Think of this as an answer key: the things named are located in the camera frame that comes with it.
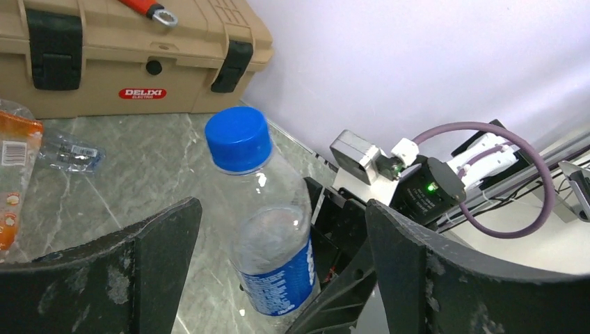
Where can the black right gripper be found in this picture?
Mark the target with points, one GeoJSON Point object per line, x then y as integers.
{"type": "Point", "coordinates": [346, 241]}

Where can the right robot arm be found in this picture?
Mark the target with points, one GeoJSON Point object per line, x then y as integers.
{"type": "Point", "coordinates": [484, 155]}

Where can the tan plastic toolbox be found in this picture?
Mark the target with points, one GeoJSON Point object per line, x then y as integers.
{"type": "Point", "coordinates": [65, 59]}

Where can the red-handled adjustable wrench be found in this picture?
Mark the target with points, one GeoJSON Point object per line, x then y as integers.
{"type": "Point", "coordinates": [152, 10]}

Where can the clear orange-label bottle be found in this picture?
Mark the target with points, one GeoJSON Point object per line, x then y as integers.
{"type": "Point", "coordinates": [21, 139]}

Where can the Pepsi bottle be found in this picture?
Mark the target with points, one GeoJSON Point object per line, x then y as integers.
{"type": "Point", "coordinates": [266, 223]}

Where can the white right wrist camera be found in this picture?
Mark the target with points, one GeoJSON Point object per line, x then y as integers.
{"type": "Point", "coordinates": [366, 171]}

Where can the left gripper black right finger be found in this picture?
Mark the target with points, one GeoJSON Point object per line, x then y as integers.
{"type": "Point", "coordinates": [431, 284]}

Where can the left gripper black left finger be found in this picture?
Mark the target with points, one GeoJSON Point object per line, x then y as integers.
{"type": "Point", "coordinates": [128, 281]}

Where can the crushed clear blue bottle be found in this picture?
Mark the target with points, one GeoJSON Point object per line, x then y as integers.
{"type": "Point", "coordinates": [64, 151]}

